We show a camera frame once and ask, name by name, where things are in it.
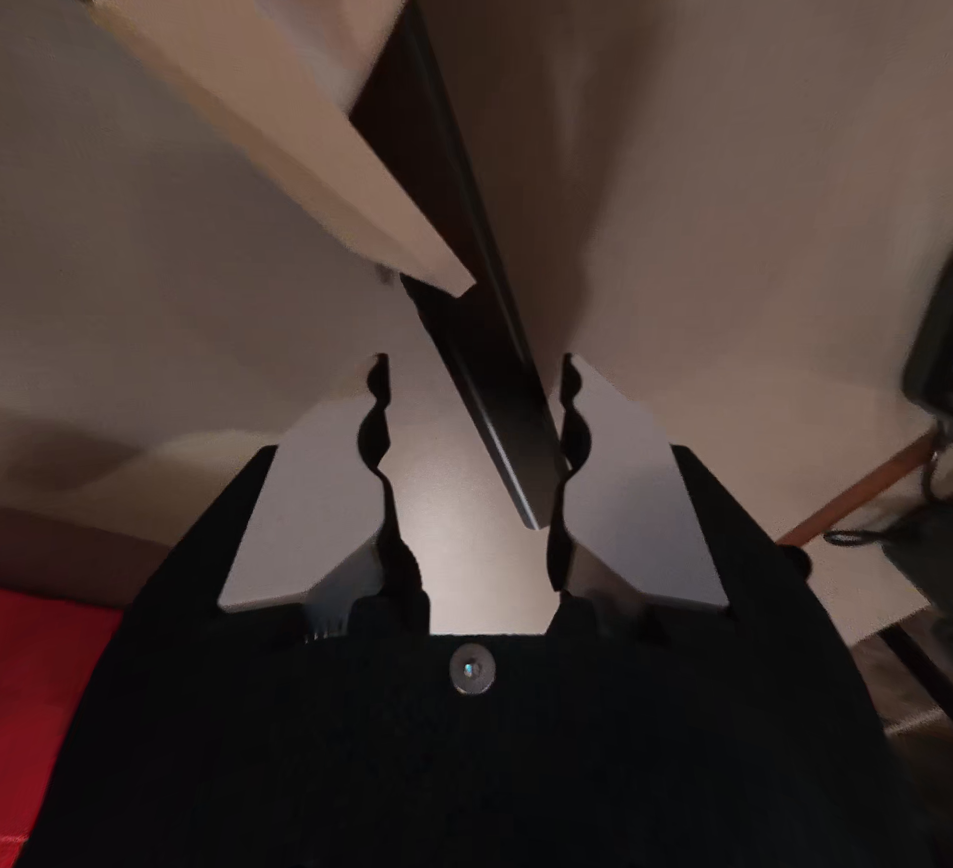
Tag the black usb hub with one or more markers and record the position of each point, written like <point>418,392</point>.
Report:
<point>476,332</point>

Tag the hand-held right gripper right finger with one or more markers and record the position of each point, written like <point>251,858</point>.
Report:
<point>640,518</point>

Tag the black battery charger case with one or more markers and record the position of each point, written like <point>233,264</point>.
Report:
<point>931,361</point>

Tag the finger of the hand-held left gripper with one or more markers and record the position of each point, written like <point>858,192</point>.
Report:
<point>246,78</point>

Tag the red plastic bin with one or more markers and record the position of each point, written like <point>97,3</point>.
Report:
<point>45,697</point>

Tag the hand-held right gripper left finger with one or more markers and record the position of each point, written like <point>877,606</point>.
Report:
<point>313,510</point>

